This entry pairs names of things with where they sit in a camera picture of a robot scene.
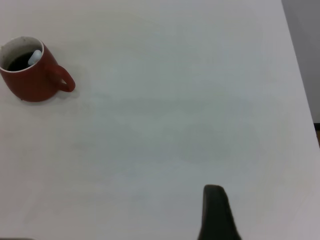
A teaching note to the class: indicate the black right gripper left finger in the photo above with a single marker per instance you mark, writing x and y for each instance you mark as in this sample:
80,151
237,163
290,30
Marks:
12,239

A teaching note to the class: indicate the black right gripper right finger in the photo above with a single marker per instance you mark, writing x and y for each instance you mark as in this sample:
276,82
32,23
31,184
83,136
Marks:
217,220

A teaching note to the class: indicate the red ceramic mug with coffee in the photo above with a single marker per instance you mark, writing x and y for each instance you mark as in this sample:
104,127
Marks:
30,82

